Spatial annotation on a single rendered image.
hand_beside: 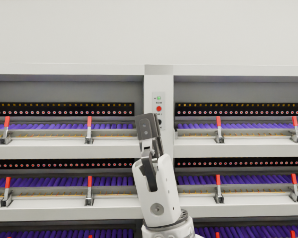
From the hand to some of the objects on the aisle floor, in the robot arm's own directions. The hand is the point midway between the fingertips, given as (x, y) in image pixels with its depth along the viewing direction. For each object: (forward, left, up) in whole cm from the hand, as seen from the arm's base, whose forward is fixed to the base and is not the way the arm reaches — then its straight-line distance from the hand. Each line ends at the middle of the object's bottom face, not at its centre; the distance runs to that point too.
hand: (147, 126), depth 46 cm
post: (+59, +3, -162) cm, 172 cm away
